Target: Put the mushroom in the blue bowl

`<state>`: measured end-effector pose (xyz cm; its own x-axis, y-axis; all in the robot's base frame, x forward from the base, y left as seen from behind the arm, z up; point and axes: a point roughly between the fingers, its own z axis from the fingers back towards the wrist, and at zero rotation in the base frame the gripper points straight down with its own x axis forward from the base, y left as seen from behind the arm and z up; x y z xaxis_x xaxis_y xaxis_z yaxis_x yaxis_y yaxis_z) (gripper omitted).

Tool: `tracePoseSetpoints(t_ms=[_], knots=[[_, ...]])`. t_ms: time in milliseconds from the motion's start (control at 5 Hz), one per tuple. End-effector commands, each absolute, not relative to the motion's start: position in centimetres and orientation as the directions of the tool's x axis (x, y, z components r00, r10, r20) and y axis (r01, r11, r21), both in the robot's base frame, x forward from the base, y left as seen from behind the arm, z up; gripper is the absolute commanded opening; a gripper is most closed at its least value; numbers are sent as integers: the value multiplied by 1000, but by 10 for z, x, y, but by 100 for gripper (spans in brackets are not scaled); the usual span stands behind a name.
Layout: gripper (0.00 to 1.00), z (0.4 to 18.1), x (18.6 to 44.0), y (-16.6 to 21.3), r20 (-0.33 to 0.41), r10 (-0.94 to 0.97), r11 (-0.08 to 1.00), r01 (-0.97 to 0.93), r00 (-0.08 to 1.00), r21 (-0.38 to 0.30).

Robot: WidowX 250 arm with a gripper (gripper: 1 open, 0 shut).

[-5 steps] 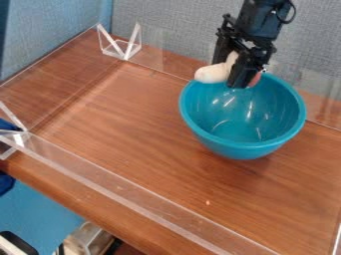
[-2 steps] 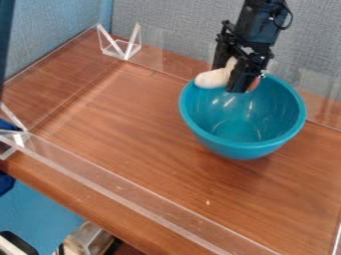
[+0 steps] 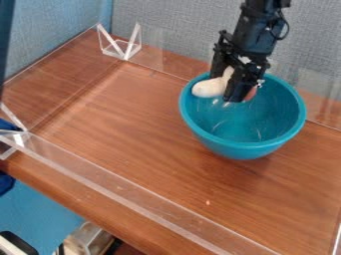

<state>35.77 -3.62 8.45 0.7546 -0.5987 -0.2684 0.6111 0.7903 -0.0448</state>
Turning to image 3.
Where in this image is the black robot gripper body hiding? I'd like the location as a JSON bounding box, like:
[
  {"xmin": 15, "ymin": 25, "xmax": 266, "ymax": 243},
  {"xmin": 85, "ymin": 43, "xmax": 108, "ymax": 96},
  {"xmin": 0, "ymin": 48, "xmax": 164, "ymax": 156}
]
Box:
[{"xmin": 213, "ymin": 13, "xmax": 289, "ymax": 73}]

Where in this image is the black white device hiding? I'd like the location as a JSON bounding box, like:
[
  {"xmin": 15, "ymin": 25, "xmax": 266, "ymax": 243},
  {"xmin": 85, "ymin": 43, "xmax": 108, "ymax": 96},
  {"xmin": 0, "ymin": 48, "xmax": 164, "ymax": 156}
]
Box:
[{"xmin": 0, "ymin": 231, "xmax": 39, "ymax": 255}]

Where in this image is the dark blue vertical post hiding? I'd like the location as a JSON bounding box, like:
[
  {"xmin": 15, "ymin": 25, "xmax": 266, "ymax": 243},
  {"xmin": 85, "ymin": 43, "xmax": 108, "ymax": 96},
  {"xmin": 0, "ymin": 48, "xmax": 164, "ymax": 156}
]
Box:
[{"xmin": 0, "ymin": 0, "xmax": 16, "ymax": 96}]

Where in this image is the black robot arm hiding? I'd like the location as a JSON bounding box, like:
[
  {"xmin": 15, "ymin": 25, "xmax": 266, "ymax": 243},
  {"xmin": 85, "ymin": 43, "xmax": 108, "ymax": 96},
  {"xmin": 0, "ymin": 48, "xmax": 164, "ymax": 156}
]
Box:
[{"xmin": 210, "ymin": 0, "xmax": 291, "ymax": 103}]

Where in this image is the clear acrylic back barrier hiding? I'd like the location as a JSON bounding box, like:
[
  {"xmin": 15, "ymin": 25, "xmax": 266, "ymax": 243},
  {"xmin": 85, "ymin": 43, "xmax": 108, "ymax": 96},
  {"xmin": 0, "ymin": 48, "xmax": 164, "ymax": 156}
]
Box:
[{"xmin": 131, "ymin": 45, "xmax": 341, "ymax": 130}]

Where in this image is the blue cloth object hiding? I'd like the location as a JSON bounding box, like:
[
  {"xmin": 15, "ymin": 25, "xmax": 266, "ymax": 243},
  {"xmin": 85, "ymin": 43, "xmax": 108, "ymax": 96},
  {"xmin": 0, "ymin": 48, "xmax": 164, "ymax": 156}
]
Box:
[{"xmin": 0, "ymin": 118, "xmax": 21, "ymax": 197}]

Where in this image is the blue plastic bowl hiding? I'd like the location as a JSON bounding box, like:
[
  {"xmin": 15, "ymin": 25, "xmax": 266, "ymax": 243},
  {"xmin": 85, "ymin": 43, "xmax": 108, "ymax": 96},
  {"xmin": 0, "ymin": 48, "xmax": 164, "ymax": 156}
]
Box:
[{"xmin": 178, "ymin": 73, "xmax": 306, "ymax": 159}]

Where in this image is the plush brown white mushroom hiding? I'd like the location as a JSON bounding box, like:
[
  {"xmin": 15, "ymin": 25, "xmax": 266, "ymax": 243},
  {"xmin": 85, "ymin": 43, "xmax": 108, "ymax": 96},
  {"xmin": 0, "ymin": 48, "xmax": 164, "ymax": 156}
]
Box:
[{"xmin": 190, "ymin": 65, "xmax": 259, "ymax": 103}]

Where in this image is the clear acrylic corner bracket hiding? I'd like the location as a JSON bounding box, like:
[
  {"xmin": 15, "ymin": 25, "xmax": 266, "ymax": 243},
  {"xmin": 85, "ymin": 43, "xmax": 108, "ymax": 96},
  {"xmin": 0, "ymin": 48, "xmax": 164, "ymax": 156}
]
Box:
[{"xmin": 96, "ymin": 23, "xmax": 142, "ymax": 61}]

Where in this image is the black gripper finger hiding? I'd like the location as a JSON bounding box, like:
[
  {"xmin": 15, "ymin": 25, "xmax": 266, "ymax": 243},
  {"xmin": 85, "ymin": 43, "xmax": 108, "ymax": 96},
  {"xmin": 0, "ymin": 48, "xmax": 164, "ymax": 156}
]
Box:
[
  {"xmin": 222, "ymin": 64, "xmax": 263, "ymax": 103},
  {"xmin": 210, "ymin": 49, "xmax": 235, "ymax": 79}
]

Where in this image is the clear acrylic front barrier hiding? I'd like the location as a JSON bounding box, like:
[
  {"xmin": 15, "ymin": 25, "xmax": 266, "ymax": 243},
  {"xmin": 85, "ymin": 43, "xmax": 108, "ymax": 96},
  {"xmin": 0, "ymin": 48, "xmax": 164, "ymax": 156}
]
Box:
[{"xmin": 0, "ymin": 101, "xmax": 281, "ymax": 255}]

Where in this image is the grey metal box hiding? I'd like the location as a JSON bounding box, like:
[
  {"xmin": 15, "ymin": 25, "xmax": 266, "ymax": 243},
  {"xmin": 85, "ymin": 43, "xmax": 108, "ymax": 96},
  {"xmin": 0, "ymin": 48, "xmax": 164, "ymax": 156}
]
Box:
[{"xmin": 53, "ymin": 222, "xmax": 114, "ymax": 255}]

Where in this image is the clear acrylic barrier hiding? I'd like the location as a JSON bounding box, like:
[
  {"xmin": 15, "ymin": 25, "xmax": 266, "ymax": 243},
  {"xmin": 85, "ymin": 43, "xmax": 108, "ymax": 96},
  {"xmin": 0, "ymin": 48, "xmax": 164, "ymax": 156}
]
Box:
[
  {"xmin": 131, "ymin": 45, "xmax": 341, "ymax": 130},
  {"xmin": 0, "ymin": 101, "xmax": 281, "ymax": 255}
]

